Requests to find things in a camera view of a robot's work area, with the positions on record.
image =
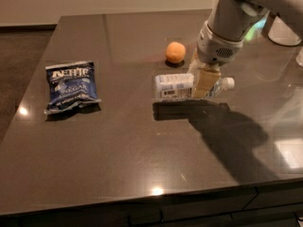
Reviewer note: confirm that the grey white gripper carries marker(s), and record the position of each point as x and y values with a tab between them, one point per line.
215	48

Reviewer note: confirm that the blue plastic water bottle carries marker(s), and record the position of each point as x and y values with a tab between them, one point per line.
180	87

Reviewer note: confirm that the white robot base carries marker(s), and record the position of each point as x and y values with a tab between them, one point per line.
281	34

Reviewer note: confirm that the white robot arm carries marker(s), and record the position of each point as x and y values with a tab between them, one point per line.
222	35

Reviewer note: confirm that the blue chip bag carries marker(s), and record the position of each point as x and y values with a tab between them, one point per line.
71	85

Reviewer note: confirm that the orange fruit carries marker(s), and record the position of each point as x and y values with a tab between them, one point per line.
175	52

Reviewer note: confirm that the dark cabinet drawers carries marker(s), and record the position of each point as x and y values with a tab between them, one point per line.
264	205

